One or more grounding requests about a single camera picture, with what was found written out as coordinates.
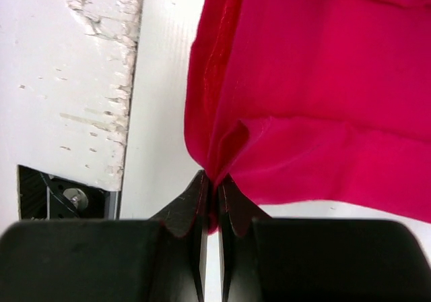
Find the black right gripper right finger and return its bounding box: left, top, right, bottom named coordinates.
left=218, top=177, right=430, bottom=301

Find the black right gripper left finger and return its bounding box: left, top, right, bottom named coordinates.
left=1, top=171, right=209, bottom=301

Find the crimson red t-shirt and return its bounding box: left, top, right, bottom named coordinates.
left=185, top=0, right=430, bottom=222

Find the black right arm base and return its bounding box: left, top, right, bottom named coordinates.
left=18, top=165, right=121, bottom=220

